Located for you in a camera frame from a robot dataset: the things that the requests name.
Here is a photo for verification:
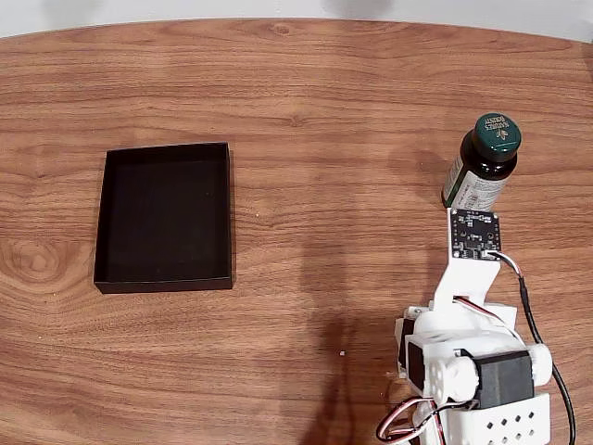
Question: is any green-capped dark pill bottle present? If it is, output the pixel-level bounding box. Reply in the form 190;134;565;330
440;112;523;210

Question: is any shallow black box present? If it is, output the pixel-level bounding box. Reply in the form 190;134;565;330
94;142;234;295

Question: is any red white black servo cable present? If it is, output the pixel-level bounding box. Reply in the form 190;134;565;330
375;397;448;442
453;295;529;349

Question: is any black camera cable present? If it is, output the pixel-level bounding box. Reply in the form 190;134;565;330
481;249;578;445

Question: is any camera board on white mount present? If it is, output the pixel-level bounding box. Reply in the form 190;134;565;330
433;207;505;321

